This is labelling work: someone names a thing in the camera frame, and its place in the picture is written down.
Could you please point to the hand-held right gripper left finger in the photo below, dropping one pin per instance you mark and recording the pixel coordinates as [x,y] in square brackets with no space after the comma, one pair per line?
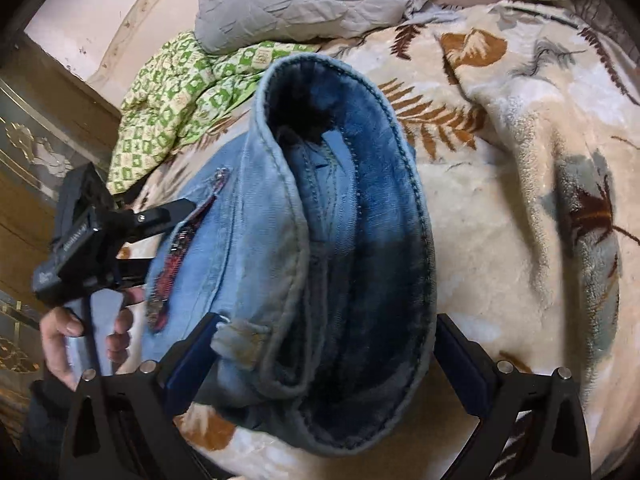
[192,360]

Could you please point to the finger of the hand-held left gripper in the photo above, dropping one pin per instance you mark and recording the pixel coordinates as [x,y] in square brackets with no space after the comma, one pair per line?
[135,267]
[160,217]

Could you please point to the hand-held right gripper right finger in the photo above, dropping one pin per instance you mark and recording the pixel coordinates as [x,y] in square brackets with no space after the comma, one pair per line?
[460,360]

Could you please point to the blue denim pants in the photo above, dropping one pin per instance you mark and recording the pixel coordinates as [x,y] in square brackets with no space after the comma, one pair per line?
[250,240]

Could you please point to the person's left forearm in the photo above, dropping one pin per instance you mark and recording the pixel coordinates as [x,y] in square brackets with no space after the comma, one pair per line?
[45,420]

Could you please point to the person's left hand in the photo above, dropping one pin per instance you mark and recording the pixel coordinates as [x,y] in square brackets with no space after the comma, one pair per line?
[57,345]

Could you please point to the wooden cabinet with gold ornament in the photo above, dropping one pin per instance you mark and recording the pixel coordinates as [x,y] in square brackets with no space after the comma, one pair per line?
[30,170]

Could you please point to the green patterned quilt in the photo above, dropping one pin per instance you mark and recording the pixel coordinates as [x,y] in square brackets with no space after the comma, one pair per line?
[170,105]

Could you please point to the cream leaf printed blanket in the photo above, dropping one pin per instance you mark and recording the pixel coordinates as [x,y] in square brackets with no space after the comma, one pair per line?
[500,210]

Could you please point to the cream bed headboard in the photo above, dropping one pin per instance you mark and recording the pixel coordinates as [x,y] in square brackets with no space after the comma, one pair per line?
[100,25]

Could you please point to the grey quilted pillow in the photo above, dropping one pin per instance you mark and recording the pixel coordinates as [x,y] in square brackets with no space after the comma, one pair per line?
[310,0]

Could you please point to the beige striped patterned cloth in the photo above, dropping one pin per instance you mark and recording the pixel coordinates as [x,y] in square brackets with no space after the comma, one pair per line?
[597,20]

